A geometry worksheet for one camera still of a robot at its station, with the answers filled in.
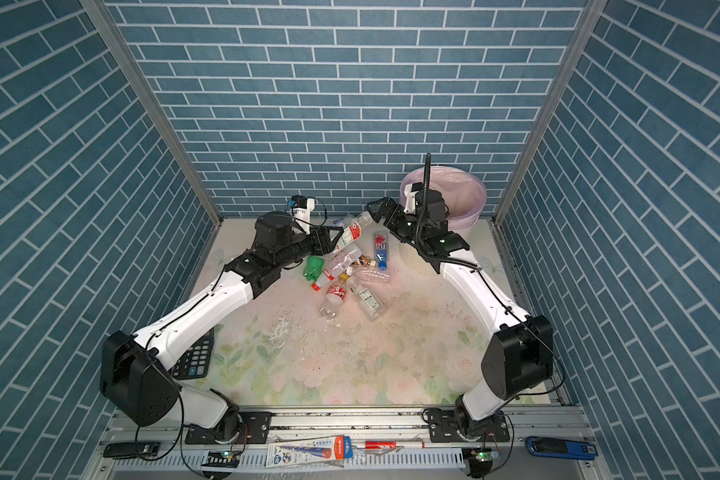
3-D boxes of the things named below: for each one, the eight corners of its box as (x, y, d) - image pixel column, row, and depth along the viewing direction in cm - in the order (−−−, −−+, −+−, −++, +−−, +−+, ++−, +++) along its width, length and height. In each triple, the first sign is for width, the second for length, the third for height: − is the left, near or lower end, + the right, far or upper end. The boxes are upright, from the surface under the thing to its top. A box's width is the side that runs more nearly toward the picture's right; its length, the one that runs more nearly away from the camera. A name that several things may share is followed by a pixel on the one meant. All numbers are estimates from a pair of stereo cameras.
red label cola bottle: (318, 318, 95) (316, 309, 91) (335, 284, 104) (333, 275, 99) (334, 323, 94) (333, 314, 90) (350, 288, 103) (349, 279, 98)
